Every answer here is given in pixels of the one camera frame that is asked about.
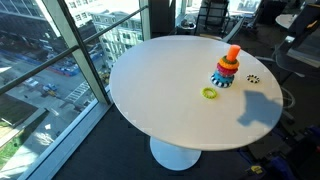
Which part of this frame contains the blue dotted toy ring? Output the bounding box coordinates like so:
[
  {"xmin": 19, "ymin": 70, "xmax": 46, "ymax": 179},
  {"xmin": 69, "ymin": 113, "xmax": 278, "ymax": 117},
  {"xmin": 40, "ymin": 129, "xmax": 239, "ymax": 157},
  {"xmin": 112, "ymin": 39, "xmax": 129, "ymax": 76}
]
[{"xmin": 211, "ymin": 70, "xmax": 235, "ymax": 85}]

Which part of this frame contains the orange dimpled toy ring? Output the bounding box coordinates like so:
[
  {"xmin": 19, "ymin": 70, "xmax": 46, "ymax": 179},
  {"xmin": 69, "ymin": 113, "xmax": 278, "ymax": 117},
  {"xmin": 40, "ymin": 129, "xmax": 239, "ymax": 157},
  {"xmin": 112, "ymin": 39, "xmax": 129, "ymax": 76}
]
[{"xmin": 218, "ymin": 57, "xmax": 240, "ymax": 71}]

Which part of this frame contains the black mesh office chair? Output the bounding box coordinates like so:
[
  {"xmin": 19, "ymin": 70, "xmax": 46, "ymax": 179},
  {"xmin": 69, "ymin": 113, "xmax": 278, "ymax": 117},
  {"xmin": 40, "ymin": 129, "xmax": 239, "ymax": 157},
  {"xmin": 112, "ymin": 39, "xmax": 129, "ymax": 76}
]
[{"xmin": 194, "ymin": 0, "xmax": 231, "ymax": 38}]

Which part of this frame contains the orange toy stake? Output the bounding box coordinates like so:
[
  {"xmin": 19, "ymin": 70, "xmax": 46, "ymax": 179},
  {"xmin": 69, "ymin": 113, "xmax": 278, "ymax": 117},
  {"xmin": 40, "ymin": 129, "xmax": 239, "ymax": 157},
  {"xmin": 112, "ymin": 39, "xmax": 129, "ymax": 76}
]
[{"xmin": 227, "ymin": 44, "xmax": 242, "ymax": 63}]

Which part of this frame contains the dark green toy ring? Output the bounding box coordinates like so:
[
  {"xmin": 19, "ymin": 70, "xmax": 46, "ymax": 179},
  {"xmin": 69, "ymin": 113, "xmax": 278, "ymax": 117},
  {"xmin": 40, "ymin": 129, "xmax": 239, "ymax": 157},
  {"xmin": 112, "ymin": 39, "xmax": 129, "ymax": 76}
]
[{"xmin": 221, "ymin": 55, "xmax": 239, "ymax": 65}]

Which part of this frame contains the white table pedestal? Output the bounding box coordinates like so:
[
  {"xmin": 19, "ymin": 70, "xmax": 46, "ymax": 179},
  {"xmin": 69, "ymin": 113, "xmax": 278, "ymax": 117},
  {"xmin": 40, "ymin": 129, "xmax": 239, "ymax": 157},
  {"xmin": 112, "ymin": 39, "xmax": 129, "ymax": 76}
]
[{"xmin": 149, "ymin": 135, "xmax": 202, "ymax": 172}]

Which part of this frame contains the yellow-green bumpy toy ring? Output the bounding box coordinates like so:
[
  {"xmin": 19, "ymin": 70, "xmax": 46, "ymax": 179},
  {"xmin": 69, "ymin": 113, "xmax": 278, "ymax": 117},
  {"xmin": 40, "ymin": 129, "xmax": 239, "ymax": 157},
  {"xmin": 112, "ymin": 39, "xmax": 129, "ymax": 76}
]
[{"xmin": 201, "ymin": 87, "xmax": 218, "ymax": 100}]

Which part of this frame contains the small round white table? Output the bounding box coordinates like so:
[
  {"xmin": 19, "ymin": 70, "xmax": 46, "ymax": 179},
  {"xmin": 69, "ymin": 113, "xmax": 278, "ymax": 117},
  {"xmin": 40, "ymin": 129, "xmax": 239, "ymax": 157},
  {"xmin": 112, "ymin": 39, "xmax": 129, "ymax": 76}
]
[{"xmin": 275, "ymin": 13, "xmax": 303, "ymax": 30}]

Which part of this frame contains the magenta ribbed toy ring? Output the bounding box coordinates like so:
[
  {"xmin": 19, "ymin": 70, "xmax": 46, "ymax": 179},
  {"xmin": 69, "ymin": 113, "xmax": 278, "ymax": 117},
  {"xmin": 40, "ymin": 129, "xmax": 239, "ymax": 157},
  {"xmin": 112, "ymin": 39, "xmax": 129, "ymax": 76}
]
[{"xmin": 216, "ymin": 63, "xmax": 239, "ymax": 76}]

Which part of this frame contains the grey window frame post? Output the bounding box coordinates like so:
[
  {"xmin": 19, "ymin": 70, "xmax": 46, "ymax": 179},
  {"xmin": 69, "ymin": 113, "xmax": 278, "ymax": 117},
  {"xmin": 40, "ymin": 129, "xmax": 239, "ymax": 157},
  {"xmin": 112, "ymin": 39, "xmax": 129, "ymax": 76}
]
[
  {"xmin": 138, "ymin": 0, "xmax": 152, "ymax": 42},
  {"xmin": 42, "ymin": 0, "xmax": 112, "ymax": 105}
]

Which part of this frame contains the dark round bin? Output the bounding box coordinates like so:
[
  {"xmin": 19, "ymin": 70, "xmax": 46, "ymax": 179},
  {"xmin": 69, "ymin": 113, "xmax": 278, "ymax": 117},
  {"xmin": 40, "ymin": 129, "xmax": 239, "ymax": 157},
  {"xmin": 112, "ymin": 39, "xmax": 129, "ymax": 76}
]
[{"xmin": 175, "ymin": 14, "xmax": 198, "ymax": 36}]

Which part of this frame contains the dark window handrail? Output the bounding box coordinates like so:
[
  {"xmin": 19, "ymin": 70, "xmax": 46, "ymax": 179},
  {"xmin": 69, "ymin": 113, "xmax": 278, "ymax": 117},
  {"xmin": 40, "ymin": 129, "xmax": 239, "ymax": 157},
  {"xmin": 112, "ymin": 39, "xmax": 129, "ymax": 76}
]
[{"xmin": 0, "ymin": 4, "xmax": 150, "ymax": 96}]

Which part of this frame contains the black equipment cart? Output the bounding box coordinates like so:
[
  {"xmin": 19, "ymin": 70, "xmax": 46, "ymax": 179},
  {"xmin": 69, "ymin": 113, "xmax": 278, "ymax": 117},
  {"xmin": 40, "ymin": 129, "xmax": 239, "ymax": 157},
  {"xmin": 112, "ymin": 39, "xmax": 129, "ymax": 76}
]
[{"xmin": 238, "ymin": 124, "xmax": 320, "ymax": 180}]

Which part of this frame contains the small black white striped ring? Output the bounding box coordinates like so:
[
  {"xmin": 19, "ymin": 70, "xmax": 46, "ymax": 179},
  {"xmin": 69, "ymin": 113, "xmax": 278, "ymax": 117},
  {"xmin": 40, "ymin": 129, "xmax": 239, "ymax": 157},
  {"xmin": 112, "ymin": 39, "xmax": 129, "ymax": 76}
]
[{"xmin": 246, "ymin": 73, "xmax": 261, "ymax": 85}]

